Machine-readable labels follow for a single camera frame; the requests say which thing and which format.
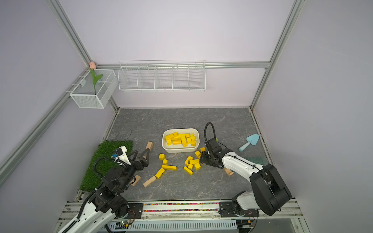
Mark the artificial pink tulip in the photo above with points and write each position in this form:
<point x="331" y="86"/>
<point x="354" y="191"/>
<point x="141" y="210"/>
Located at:
<point x="95" y="78"/>

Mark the natural wood arch block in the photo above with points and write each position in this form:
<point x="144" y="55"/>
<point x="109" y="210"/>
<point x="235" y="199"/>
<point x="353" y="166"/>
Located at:
<point x="228" y="172"/>

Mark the yellow block right pile left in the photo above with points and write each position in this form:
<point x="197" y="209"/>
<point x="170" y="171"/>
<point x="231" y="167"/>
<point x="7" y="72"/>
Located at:
<point x="190" y="172"/>

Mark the natural wood block lower left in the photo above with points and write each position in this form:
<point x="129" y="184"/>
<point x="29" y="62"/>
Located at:
<point x="135" y="180"/>

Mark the teal toy shovel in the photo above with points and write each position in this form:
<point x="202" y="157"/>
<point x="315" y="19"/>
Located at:
<point x="251" y="140"/>

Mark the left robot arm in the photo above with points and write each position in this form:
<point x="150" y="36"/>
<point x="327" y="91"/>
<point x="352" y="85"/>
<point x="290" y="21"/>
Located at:
<point x="105" y="202"/>

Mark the natural wood long block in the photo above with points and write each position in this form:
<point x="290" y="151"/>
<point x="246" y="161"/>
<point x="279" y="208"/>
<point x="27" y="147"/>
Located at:
<point x="149" y="181"/>

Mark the white mesh wall basket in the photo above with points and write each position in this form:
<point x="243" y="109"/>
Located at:
<point x="83" y="93"/>

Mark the white plastic bin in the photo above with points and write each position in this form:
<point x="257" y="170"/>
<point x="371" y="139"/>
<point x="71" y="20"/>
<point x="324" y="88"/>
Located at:
<point x="192" y="136"/>

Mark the long yellow block diagonal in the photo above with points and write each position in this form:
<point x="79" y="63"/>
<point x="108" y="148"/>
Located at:
<point x="171" y="136"/>

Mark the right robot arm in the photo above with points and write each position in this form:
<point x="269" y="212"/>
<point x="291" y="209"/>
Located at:
<point x="268" y="190"/>

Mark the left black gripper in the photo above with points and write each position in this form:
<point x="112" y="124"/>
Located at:
<point x="141" y="166"/>

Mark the green artificial grass mat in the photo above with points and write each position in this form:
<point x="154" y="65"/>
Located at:
<point x="106" y="149"/>

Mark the white wire wall rack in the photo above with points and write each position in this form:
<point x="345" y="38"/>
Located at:
<point x="162" y="75"/>

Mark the teal toy rake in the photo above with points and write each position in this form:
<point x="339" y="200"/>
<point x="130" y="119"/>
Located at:
<point x="258" y="160"/>

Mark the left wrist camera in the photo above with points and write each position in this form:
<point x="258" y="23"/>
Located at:
<point x="120" y="156"/>

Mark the yellow cylinder block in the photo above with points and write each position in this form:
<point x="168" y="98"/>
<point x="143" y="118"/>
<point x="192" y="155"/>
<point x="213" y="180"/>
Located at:
<point x="176" y="142"/>

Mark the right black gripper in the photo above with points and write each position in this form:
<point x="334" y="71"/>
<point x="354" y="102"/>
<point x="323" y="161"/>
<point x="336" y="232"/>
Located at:
<point x="204" y="153"/>

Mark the yellow rectangular block left pile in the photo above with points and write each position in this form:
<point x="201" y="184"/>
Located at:
<point x="160" y="173"/>

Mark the natural wood block upper left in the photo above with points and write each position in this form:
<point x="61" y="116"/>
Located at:
<point x="149" y="145"/>

